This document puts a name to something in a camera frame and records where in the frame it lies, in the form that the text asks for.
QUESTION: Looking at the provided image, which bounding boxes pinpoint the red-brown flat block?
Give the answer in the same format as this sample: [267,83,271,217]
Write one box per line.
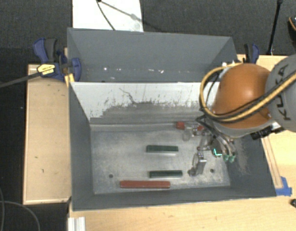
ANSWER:
[119,180,171,190]
[175,121,205,131]

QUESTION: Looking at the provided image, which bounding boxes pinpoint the dark green flat block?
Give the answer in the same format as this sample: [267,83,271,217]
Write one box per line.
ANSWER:
[149,169,183,179]
[145,144,180,154]

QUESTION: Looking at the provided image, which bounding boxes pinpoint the pale wood board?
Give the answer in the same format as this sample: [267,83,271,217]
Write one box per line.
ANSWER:
[22,64,73,205]

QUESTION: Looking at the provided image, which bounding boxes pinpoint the black cylinder on white bracket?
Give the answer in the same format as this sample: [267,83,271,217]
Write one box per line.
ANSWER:
[249,122,283,141]

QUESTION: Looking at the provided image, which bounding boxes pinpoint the grey metal bin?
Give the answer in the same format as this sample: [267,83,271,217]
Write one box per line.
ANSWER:
[66,27,277,212]

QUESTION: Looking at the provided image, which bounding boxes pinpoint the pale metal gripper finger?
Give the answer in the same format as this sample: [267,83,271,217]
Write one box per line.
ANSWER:
[188,152,208,177]
[182,125,205,142]

